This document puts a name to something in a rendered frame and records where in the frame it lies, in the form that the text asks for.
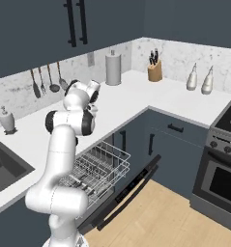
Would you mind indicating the wooden knife block with knives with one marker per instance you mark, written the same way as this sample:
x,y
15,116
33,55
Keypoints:
x,y
155,71

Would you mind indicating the steel cooker with oven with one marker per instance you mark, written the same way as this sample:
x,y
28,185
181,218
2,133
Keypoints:
x,y
220,167

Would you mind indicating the hanging dark fork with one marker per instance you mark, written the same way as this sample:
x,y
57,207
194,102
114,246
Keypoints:
x,y
42,87

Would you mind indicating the hanging dark ladle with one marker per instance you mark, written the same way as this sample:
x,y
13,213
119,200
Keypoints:
x,y
54,87

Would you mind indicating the white paper towel roll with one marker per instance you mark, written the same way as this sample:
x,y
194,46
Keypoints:
x,y
113,69

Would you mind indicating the dark blue wall cupboard door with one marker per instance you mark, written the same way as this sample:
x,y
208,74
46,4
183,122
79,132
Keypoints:
x,y
113,22
26,32

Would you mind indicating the grey wall socket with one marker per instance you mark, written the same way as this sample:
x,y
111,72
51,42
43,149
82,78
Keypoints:
x,y
91,59

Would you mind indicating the white bottle with spout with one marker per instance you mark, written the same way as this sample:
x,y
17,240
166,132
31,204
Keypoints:
x,y
191,81
207,85

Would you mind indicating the dark blue drawer front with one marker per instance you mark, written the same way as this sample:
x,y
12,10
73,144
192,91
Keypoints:
x,y
181,123

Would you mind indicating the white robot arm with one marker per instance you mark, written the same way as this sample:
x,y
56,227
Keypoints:
x,y
60,154

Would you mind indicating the dark blue base cupboard door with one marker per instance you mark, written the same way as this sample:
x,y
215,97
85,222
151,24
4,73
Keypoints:
x,y
175,167
133,135

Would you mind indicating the dark blue wall cupboard run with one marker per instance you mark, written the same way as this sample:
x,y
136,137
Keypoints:
x,y
191,19

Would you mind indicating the hanging dark spoon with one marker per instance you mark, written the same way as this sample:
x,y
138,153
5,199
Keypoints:
x,y
63,84

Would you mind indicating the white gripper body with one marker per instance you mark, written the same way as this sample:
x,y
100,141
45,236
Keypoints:
x,y
93,108

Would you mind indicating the hanging dark spatula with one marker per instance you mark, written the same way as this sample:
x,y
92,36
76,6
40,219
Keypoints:
x,y
35,88

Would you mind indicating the dark grey sink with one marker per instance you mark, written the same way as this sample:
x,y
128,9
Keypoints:
x,y
5,167

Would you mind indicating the white soap dispenser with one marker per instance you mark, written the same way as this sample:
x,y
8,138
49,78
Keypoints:
x,y
6,120

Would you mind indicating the black dishwasher door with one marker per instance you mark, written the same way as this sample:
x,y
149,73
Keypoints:
x,y
126,193

